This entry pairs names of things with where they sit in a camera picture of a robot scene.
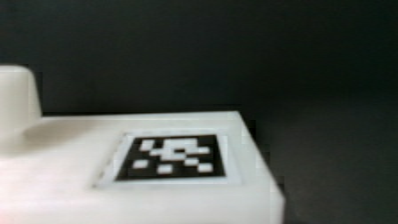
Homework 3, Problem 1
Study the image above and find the white front drawer box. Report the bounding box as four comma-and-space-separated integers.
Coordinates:
0, 65, 284, 224

